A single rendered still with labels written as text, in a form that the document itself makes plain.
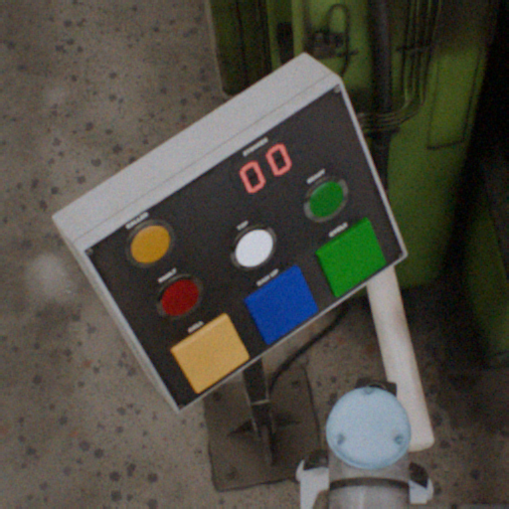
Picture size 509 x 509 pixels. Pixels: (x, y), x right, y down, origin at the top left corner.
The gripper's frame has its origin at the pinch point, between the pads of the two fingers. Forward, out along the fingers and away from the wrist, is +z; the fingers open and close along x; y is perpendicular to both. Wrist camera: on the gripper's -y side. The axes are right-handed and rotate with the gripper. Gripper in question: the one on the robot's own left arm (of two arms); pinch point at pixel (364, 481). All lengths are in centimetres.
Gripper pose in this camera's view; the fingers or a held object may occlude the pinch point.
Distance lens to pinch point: 158.9
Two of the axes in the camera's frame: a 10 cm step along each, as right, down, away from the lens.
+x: 9.9, 1.2, -1.1
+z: 0.6, 3.7, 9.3
